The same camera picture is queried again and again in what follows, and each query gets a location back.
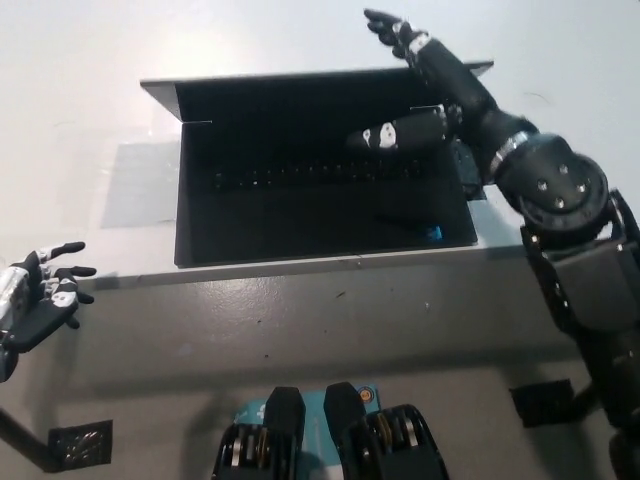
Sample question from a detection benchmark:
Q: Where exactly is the black glossy tape patch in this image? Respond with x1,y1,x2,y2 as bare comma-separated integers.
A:
451,141,490,202

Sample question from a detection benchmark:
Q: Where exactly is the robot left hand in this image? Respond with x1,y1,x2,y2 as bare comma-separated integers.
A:
0,241,98,352

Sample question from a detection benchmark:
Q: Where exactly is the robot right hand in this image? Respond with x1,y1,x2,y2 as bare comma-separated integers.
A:
343,8,517,153

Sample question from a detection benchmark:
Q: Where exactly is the black laptop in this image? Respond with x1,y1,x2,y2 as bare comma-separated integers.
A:
139,60,495,269

